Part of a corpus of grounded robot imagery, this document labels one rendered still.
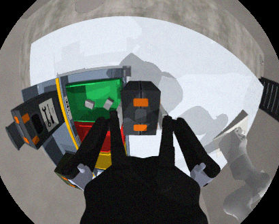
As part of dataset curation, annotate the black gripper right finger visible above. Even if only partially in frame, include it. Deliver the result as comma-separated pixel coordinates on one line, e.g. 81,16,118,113
155,103,221,193

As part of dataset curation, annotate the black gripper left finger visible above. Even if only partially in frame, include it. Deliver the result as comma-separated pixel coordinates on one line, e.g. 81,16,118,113
61,101,134,193

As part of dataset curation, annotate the red open bin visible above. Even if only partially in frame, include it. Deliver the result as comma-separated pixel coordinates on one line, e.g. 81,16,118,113
74,122,125,152

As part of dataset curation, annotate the yellow open bin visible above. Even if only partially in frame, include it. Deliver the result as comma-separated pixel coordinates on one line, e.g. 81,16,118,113
95,141,126,169

